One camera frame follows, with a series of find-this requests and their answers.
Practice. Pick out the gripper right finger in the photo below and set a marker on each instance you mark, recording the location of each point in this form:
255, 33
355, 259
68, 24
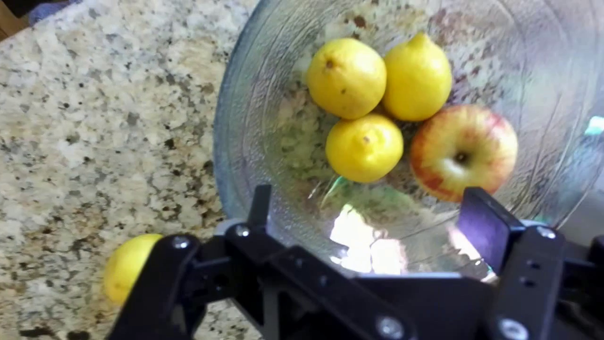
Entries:
528, 278

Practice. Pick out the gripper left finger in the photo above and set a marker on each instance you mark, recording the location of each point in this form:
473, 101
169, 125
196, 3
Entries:
245, 278

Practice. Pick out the glass bowl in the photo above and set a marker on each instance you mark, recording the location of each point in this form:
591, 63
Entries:
542, 71

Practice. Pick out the yellow lemon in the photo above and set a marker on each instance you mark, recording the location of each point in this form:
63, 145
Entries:
417, 78
125, 267
364, 148
346, 78

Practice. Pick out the red and yellow apple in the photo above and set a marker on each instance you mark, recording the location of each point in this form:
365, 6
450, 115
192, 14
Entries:
463, 152

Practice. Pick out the blue cloth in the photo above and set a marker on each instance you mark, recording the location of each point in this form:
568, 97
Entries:
45, 9

